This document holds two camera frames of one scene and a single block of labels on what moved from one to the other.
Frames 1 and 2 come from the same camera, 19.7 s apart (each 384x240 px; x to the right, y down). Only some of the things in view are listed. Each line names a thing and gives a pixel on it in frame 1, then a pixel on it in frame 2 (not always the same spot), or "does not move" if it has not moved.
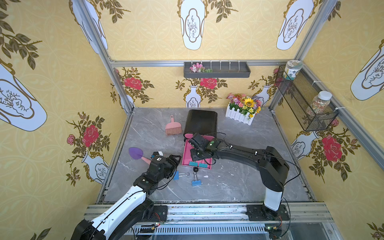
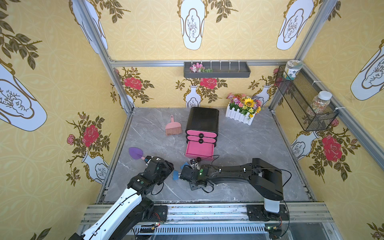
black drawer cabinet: x=203 y=122 does not move
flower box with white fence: x=242 y=107 does not move
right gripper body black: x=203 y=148 → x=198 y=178
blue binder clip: x=177 y=175 does not move
